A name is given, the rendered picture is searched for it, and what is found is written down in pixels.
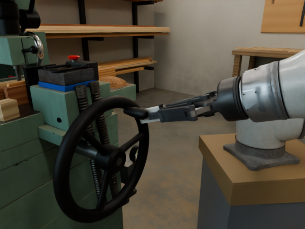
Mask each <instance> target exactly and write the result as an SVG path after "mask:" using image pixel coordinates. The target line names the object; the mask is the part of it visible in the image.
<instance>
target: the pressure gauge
mask: <svg viewBox="0 0 305 229"><path fill-rule="evenodd" d="M138 148H139V145H135V146H133V147H132V148H131V150H130V153H129V158H130V160H131V161H132V162H133V165H135V162H136V159H137V155H138Z"/></svg>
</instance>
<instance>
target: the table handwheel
mask: <svg viewBox="0 0 305 229"><path fill-rule="evenodd" d="M125 107H137V108H140V106H139V105H138V104H137V103H136V102H135V101H133V100H132V99H130V98H127V97H124V96H119V95H114V96H108V97H105V98H102V99H99V100H97V101H96V102H94V103H92V104H91V105H90V106H88V107H87V108H86V109H85V110H84V111H82V112H81V113H80V114H79V115H78V117H77V118H76V119H75V120H74V121H73V123H72V124H71V125H70V127H69V129H68V130H67V132H66V134H65V135H64V137H63V139H62V142H61V144H60V146H59V149H58V152H57V155H56V159H55V163H54V172H53V187H54V195H55V198H56V201H57V203H58V205H59V207H60V209H61V210H62V211H63V213H64V214H65V215H66V216H67V217H69V218H70V219H72V220H73V221H76V222H79V223H94V222H97V221H100V220H103V219H104V218H106V217H108V216H110V215H111V214H113V213H114V212H115V211H116V210H118V209H119V208H120V207H121V206H122V205H123V204H124V202H125V201H126V200H127V199H128V197H129V196H130V195H131V193H132V192H133V190H134V189H135V187H136V185H137V183H138V181H139V179H140V177H141V175H142V172H143V169H144V167H145V163H146V160H147V156H148V149H149V128H148V123H144V124H141V122H140V119H136V118H135V120H136V123H137V126H138V132H139V133H138V134H137V135H135V136H134V137H133V138H132V139H130V140H129V141H128V142H126V143H125V144H123V145H122V146H120V147H117V146H114V145H111V144H104V145H102V144H101V143H100V142H99V141H98V140H97V139H96V138H95V137H94V136H93V135H92V134H91V133H90V132H89V131H88V130H87V128H88V127H89V126H90V125H91V123H92V122H93V121H94V120H95V119H96V118H98V117H99V116H100V115H101V114H103V113H104V112H106V111H108V110H111V109H115V108H121V109H124V108H125ZM81 137H83V138H84V139H86V140H87V141H88V142H89V143H90V144H91V145H89V146H88V145H86V141H85V140H80V139H81ZM138 141H139V148H138V155H137V159H136V162H135V165H134V168H133V170H132V172H131V174H130V176H129V178H128V180H127V182H126V183H125V185H124V186H123V188H122V189H121V190H120V191H119V193H118V194H117V195H116V196H115V197H114V198H113V199H111V200H110V201H109V202H108V203H106V204H104V203H105V199H106V194H107V190H108V185H109V181H110V178H111V174H116V173H117V172H119V171H120V170H121V169H122V168H123V167H124V165H125V162H126V153H125V152H126V151H127V150H128V149H129V148H130V147H132V146H133V145H134V144H135V143H137V142H138ZM74 152H75V153H77V154H80V155H82V156H85V157H87V158H90V159H92V160H95V163H96V166H97V167H98V168H100V169H102V170H104V173H103V180H102V184H101V189H100V193H99V197H98V202H97V206H96V208H95V209H84V208H82V207H80V206H79V205H78V204H77V203H76V202H75V201H74V199H73V197H72V194H71V191H70V185H69V173H70V166H71V162H72V158H73V155H74Z"/></svg>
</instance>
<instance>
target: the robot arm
mask: <svg viewBox="0 0 305 229"><path fill-rule="evenodd" d="M146 111H147V112H148V117H147V118H146V119H144V120H141V119H140V122H141V124H144V123H149V122H155V121H160V122H161V123H164V122H175V121H197V120H198V117H202V116H204V117H211V116H214V115H215V114H214V113H216V112H219V113H221V114H222V116H223V118H224V119H225V120H227V121H230V122H231V121H236V135H235V139H236V143H233V144H224V145H223V149H224V150H225V151H227V152H229V153H231V154H232V155H233V156H235V157H236V158H237V159H238V160H240V161H241V162H242V163H243V164H244V165H246V167H247V168H248V169H249V170H251V171H258V170H260V169H264V168H270V167H275V166H281V165H286V164H299V162H300V159H299V158H298V157H297V156H294V155H292V154H290V153H288V152H286V151H285V142H286V141H289V140H294V139H303V140H305V50H302V51H300V52H299V53H297V54H295V55H293V56H291V57H289V58H287V59H284V60H280V61H274V62H271V63H269V64H266V65H261V66H259V67H258V68H254V69H251V70H249V69H248V70H247V71H244V72H243V73H242V75H241V76H235V77H231V78H228V79H224V80H221V81H220V82H219V84H218V86H217V91H210V92H207V93H206V94H203V95H198V96H196V97H192V98H188V99H184V100H180V101H174V102H173V103H172V104H167V105H166V106H165V105H163V104H161V105H158V106H156V107H151V108H147V109H146Z"/></svg>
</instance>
